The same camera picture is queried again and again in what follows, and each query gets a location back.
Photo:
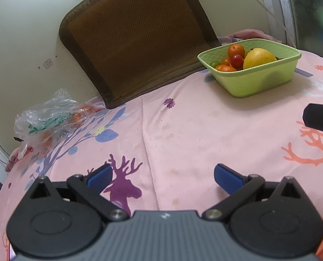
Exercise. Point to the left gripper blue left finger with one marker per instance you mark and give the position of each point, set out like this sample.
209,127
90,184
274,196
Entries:
87,190

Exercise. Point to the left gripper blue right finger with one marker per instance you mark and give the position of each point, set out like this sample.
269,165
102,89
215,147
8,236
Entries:
239,188

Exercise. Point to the pink deer print bedsheet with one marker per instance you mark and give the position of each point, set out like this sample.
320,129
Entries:
165,144

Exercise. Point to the frosted glass window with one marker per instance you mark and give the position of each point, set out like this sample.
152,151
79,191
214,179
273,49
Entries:
297,22

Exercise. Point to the brown woven seat cushion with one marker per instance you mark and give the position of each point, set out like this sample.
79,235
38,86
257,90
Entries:
131,47

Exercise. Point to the red cherry tomato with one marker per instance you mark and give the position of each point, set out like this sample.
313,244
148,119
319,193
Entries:
237,61

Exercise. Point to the green plastic basket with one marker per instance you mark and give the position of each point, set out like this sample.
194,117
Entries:
251,81

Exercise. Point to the clear plastic bag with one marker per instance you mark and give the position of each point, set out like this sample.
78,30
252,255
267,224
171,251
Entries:
42,126

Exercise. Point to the orange tangerine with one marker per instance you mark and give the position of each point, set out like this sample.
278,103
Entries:
225,68
235,49

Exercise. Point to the large yellow grapefruit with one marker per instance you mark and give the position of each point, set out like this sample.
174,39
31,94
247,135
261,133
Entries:
258,56

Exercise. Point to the orange tomato with stem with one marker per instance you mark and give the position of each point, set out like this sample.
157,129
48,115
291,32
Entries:
226,61

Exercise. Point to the green tomato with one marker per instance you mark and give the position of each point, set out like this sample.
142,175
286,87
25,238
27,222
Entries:
215,64

